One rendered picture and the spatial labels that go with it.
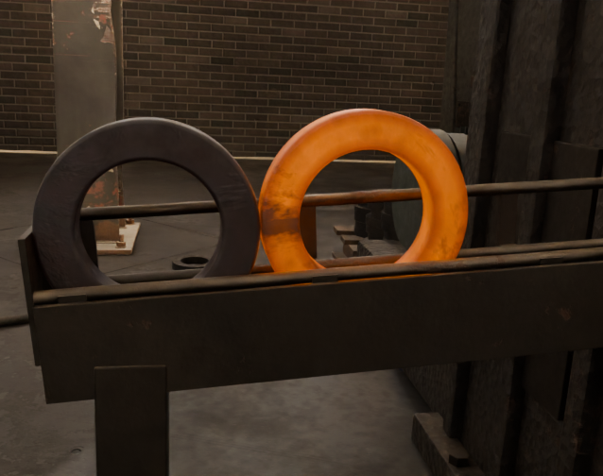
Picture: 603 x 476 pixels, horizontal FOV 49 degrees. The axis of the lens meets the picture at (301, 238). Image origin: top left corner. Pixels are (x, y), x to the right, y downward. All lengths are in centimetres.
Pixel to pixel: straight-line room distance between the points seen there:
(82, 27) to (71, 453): 200
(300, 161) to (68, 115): 260
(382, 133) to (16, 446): 124
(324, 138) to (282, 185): 5
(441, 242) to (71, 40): 263
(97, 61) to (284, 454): 206
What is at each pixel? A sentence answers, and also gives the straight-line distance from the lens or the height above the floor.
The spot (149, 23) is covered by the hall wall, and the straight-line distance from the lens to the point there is 665.
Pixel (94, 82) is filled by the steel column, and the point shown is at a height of 75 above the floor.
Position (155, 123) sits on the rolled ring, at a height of 77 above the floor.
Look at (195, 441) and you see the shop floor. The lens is 158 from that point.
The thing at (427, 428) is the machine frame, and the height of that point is 7.
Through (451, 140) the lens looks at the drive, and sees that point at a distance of 197.
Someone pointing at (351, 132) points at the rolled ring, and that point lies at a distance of 57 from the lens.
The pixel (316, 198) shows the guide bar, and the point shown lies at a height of 69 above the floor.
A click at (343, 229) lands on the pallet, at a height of 14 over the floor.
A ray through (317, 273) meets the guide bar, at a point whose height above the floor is 64.
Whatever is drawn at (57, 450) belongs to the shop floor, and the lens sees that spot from 159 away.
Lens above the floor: 81
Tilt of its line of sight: 14 degrees down
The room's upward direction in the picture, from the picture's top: 3 degrees clockwise
